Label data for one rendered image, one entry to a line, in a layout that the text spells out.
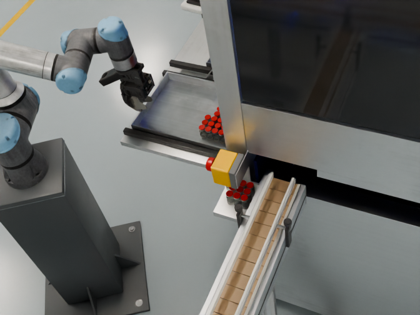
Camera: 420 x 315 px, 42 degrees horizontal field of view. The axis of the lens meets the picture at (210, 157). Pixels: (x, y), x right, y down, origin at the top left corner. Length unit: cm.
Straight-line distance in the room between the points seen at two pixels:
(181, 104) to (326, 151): 64
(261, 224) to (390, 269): 49
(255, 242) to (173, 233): 119
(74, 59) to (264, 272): 76
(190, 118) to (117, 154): 121
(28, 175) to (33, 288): 89
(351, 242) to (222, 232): 97
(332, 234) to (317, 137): 44
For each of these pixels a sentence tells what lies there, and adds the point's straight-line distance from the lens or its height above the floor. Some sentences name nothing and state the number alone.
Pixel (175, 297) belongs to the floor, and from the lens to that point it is 245.
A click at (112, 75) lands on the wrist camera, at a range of 172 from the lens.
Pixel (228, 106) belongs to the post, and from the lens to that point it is 139.
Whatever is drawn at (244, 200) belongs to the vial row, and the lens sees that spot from 153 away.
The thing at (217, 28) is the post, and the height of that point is 144.
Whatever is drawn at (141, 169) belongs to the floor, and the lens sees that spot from 287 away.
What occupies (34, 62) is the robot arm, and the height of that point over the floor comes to 128.
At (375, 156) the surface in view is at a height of 113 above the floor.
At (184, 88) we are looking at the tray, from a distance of 191.
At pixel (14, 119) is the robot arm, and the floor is 102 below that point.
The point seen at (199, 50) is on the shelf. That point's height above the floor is 88.
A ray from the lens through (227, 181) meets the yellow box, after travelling 149.
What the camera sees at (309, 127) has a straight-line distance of 135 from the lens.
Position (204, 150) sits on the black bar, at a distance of 168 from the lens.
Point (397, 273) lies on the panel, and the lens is 180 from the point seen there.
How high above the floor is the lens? 219
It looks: 51 degrees down
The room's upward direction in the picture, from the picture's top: 12 degrees counter-clockwise
